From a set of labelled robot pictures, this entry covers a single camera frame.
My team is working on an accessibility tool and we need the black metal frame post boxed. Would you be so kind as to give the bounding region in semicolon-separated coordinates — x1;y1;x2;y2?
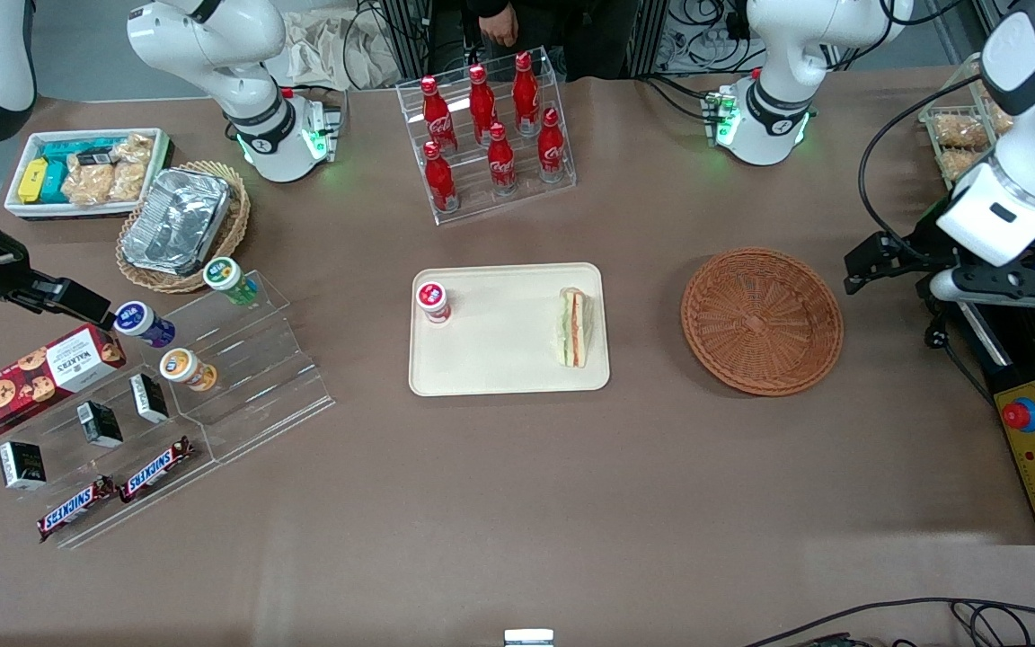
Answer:
632;0;668;79
380;0;434;84

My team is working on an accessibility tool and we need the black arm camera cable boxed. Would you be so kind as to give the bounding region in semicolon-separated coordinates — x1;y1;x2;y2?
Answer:
856;74;981;240

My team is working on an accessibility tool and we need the yellow small box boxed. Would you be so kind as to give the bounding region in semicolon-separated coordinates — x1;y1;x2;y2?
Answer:
18;158;50;205

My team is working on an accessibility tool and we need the clear cracker bag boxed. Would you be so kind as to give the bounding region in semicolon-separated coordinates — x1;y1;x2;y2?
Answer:
62;162;117;208
109;133;156;203

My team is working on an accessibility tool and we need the aluminium foil tray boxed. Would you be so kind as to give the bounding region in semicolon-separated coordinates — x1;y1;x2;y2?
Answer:
120;168;232;277

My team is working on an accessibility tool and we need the black appliance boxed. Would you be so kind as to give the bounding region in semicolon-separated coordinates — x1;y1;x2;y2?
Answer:
931;225;1035;545

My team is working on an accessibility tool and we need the green-lid small can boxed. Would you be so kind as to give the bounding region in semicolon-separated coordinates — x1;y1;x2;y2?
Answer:
203;257;261;307

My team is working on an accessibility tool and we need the red cola bottle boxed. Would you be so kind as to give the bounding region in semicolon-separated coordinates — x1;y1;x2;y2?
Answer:
421;142;461;215
468;65;499;145
536;108;568;184
486;122;518;197
511;52;542;137
420;75;459;156

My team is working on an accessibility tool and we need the black cable bundle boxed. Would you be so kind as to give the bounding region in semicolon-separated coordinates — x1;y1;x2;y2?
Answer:
639;0;757;123

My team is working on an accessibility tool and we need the white plastic bin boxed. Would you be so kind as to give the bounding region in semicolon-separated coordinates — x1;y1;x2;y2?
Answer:
4;129;173;222

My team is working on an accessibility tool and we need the Snickers chocolate bar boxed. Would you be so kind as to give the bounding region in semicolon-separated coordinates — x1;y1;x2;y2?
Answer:
118;437;196;505
37;476;119;545

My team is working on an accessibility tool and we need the small black box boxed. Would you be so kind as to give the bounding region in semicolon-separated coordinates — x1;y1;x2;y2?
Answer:
76;401;124;449
0;441;48;492
129;373;171;425

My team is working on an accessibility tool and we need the red-lid small can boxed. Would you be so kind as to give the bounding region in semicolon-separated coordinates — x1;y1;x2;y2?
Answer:
415;281;453;325

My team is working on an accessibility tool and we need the person's right hand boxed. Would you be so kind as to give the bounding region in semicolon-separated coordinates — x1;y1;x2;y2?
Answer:
479;3;519;48

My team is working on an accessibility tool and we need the round brown wicker basket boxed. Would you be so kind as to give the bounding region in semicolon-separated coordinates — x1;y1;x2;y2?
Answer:
681;248;845;397

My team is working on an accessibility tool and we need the person in black clothing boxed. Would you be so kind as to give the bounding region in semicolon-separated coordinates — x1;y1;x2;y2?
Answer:
468;0;640;82

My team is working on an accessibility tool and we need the clear acrylic bottle rack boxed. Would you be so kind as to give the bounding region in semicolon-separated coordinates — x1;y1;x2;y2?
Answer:
396;47;578;226

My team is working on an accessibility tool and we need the white wire rack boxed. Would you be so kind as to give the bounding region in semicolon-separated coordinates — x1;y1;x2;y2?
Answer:
918;52;1014;190

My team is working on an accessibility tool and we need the beige plastic tray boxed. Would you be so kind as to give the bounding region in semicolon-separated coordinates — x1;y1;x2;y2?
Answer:
408;262;611;397

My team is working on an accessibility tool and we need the triangular sandwich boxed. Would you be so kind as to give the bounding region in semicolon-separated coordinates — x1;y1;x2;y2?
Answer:
555;287;593;369

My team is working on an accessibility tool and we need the black looped cable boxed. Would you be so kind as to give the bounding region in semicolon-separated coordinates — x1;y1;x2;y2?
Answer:
742;596;1035;647

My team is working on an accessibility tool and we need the black power cable with plug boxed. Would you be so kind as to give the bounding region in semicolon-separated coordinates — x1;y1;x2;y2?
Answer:
924;310;1000;411

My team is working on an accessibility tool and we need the clear acrylic stepped stand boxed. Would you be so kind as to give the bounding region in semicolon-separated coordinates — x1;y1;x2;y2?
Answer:
0;346;217;551
145;270;336;465

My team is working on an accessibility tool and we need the crumpled beige bag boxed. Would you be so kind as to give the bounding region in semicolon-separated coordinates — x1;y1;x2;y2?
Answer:
264;7;385;91

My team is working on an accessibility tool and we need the orange small can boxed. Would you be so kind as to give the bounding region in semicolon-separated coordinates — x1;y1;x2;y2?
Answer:
159;348;219;394

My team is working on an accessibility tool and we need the red cookie box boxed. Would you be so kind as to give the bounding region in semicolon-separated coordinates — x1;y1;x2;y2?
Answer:
0;323;127;442

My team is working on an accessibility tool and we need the oval light wicker basket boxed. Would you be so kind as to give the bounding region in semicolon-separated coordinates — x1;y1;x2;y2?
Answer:
116;161;252;295

